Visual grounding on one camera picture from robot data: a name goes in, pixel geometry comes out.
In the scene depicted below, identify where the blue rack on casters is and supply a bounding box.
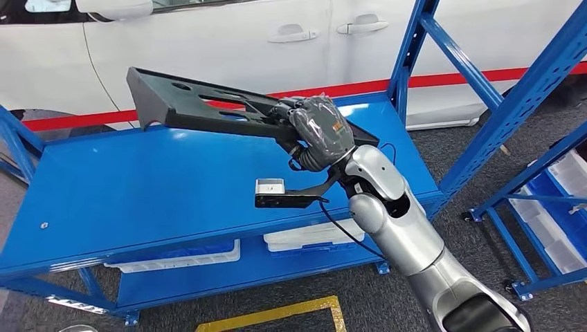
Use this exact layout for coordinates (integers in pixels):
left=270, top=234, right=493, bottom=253
left=463, top=121, right=587, bottom=301

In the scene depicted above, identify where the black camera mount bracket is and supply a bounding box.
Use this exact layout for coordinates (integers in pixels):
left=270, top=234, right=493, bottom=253
left=254, top=170, right=343, bottom=210

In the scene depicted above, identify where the black plastic plate bracket part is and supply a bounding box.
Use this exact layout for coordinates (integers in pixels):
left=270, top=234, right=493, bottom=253
left=126, top=66, right=381, bottom=149

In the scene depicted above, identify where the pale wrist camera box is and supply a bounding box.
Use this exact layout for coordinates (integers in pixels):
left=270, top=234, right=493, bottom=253
left=255, top=178, right=286, bottom=196

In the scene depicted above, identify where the white compartment bin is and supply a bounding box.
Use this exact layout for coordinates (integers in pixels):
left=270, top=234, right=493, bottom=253
left=548, top=149, right=587, bottom=198
left=509, top=199, right=587, bottom=275

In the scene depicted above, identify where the white car with red stripe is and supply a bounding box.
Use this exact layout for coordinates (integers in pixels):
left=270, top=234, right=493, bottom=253
left=0, top=0, right=587, bottom=133

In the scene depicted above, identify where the blue storage bin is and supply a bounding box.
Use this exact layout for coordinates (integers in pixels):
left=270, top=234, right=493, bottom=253
left=527, top=172, right=587, bottom=257

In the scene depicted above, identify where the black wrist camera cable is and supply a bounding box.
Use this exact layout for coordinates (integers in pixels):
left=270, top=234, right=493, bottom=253
left=318, top=142, right=397, bottom=260

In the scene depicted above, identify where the stack of white trays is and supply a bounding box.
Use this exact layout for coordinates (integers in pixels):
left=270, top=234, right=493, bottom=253
left=263, top=219, right=365, bottom=253

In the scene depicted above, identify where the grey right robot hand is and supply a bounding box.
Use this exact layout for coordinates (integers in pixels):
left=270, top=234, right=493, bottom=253
left=269, top=94, right=357, bottom=174

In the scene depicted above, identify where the blue steel shelf rack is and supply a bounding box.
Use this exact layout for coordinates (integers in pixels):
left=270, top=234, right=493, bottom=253
left=0, top=0, right=587, bottom=327

